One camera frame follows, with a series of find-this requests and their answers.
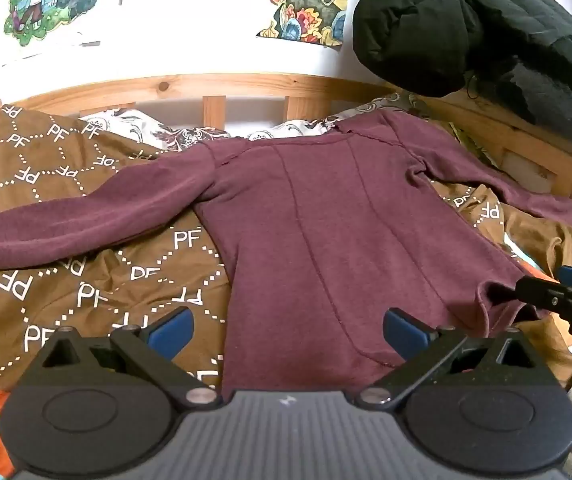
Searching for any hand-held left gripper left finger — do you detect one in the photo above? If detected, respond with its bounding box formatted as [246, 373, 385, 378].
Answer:
[30, 306, 219, 408]

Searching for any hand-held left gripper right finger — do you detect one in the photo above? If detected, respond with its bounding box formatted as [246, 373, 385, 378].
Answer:
[356, 307, 549, 408]

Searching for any maroon long-sleeve sweater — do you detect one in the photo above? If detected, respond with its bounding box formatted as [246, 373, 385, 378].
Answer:
[0, 110, 572, 396]

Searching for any brown printed blanket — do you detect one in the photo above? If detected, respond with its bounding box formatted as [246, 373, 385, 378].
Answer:
[0, 105, 572, 401]

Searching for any yellow-green cloth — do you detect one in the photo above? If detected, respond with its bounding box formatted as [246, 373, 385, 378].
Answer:
[453, 122, 497, 163]

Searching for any black puffer jacket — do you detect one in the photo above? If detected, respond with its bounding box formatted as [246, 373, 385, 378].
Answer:
[353, 0, 572, 156]

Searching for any colourful landscape wall poster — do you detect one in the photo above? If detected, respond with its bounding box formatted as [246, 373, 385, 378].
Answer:
[255, 0, 351, 50]

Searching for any blond cartoon character wall poster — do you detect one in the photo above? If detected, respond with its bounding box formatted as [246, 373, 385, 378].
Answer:
[4, 0, 109, 47]

